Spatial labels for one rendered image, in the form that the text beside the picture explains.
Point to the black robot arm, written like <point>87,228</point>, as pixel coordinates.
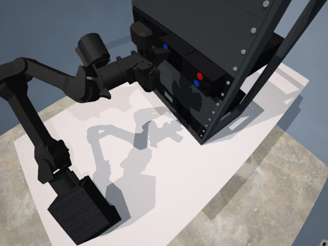
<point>49,153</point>

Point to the black server rack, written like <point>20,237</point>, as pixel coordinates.
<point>219,44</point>

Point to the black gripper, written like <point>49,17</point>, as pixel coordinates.
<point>142,37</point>

